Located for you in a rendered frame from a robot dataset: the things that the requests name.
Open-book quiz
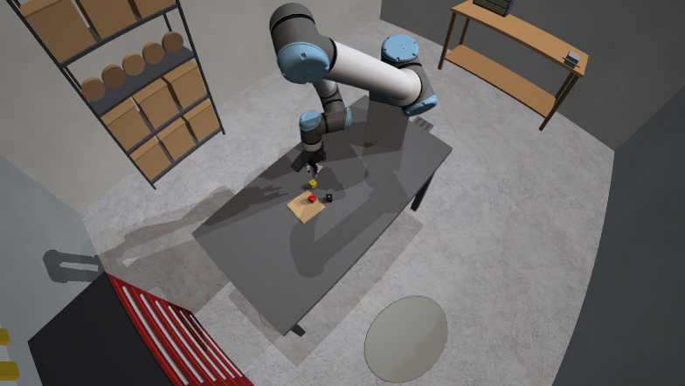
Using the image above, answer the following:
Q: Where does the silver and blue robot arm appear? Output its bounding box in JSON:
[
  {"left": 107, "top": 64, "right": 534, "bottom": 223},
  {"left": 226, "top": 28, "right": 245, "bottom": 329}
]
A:
[{"left": 269, "top": 3, "right": 438, "bottom": 172}]

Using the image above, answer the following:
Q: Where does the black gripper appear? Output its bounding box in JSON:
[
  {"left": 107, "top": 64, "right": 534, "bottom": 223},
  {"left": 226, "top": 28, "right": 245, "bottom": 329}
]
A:
[{"left": 305, "top": 142, "right": 326, "bottom": 179}]

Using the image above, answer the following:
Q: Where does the tan mat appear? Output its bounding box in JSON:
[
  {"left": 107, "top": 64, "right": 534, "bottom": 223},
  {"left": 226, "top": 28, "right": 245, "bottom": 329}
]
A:
[{"left": 287, "top": 190, "right": 326, "bottom": 224}]

